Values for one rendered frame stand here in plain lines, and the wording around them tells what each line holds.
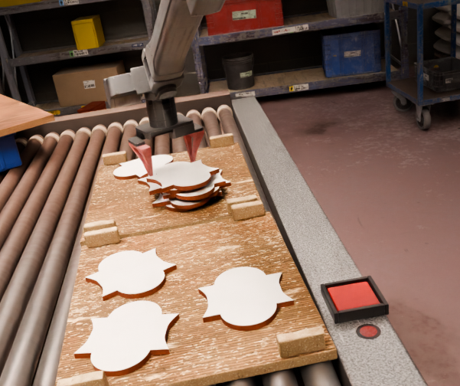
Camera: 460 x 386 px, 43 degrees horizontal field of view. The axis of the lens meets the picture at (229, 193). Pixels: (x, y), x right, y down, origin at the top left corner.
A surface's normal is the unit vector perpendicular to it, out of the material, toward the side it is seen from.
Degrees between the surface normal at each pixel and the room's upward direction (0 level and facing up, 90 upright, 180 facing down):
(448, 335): 0
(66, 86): 90
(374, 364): 0
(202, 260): 0
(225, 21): 90
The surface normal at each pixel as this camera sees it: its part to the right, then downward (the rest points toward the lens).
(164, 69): 0.27, 0.92
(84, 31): 0.00, 0.40
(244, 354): -0.14, -0.90
